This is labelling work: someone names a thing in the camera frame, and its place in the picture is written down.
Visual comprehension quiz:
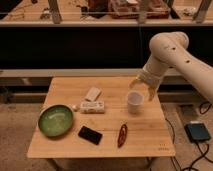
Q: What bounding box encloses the black power box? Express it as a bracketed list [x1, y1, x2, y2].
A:
[184, 123, 211, 143]

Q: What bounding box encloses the white ceramic cup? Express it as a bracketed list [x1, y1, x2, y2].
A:
[127, 91, 143, 114]

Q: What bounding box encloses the black rectangular phone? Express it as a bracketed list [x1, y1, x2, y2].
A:
[78, 126, 102, 145]

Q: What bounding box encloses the white rectangular box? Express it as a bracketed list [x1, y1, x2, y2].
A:
[80, 101, 105, 114]

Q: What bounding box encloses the black floor cable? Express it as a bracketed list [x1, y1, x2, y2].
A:
[164, 103, 213, 171]

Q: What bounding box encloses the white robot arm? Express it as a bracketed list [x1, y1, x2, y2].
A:
[129, 32, 213, 104]

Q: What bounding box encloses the cluttered background workbench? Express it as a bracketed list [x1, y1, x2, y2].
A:
[0, 0, 213, 26]

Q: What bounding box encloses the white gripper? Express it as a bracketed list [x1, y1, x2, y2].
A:
[129, 65, 164, 101]

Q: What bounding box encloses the green ceramic bowl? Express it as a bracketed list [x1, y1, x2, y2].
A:
[38, 105, 73, 137]

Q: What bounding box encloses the wooden table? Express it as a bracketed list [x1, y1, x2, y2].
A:
[27, 77, 175, 171]

